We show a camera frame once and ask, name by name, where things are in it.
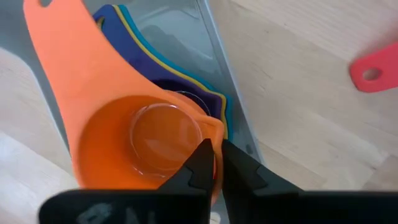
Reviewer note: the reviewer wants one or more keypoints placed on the yellow plastic measuring cup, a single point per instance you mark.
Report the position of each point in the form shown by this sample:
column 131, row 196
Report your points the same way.
column 225, row 118

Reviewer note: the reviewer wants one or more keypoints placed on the orange plastic measuring cup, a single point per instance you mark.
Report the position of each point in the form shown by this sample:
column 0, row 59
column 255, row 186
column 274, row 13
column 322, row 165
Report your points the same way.
column 93, row 93

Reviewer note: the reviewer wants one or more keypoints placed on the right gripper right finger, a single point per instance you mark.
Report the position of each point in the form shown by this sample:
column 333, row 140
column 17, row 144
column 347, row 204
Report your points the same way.
column 255, row 199

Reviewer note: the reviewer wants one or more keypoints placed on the white plastic basket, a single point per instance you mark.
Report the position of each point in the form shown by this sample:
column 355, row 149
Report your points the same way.
column 186, row 37

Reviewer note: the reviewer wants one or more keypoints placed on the red plastic measuring cup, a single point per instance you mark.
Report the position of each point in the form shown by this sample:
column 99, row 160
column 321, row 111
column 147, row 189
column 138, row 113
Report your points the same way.
column 385, row 62

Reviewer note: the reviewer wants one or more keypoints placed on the teal plastic measuring cup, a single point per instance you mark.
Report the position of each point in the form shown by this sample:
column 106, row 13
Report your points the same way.
column 230, row 115

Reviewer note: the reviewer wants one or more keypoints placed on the purple plastic measuring cup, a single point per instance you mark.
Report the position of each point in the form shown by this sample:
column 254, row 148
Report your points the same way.
column 136, row 53

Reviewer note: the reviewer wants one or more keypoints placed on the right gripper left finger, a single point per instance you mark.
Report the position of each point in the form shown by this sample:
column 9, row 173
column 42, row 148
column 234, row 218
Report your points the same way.
column 186, row 199

